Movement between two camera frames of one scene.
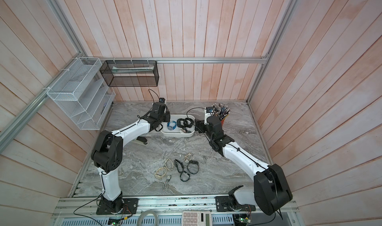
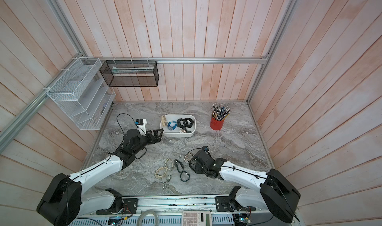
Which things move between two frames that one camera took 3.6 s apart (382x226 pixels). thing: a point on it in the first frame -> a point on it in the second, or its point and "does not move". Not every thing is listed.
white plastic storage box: [180, 126] does not move
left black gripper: [167, 114] -> [157, 138]
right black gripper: [200, 124] -> [197, 168]
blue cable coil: [171, 125] does not move
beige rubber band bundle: [159, 176] does not move
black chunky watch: [181, 123] does not move
